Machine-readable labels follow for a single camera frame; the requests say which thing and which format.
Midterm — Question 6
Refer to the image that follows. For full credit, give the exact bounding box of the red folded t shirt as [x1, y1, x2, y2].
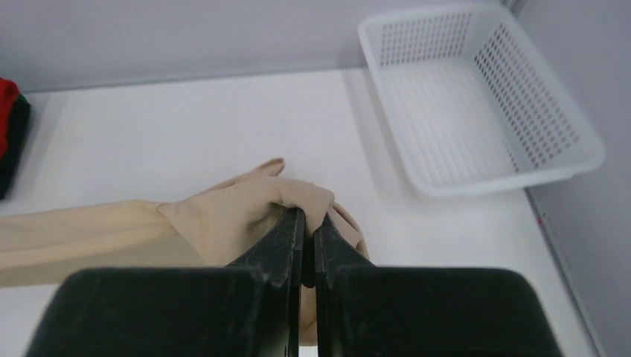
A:
[0, 78, 20, 157]

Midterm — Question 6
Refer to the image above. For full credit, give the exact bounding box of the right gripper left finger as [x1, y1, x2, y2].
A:
[27, 209, 305, 356]

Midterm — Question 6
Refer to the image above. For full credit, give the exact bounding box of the black folded t shirt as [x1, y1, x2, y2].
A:
[1, 94, 32, 201]

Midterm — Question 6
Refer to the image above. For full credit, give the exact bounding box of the beige t shirt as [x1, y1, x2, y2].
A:
[0, 157, 371, 347]

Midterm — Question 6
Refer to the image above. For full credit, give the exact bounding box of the white plastic basket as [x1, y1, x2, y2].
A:
[358, 3, 606, 197]

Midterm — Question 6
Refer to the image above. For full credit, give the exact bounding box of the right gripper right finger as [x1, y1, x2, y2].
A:
[313, 218, 562, 356]

